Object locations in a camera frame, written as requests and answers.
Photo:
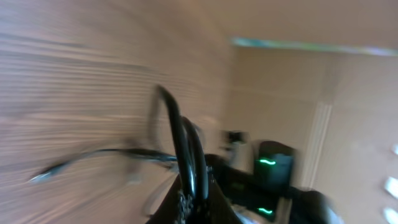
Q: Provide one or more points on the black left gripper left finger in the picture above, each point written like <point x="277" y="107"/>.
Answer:
<point x="173" y="209"/>

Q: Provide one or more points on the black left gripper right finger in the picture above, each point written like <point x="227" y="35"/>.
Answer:
<point x="216" y="209"/>

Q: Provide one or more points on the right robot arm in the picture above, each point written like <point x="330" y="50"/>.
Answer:
<point x="270" y="180"/>

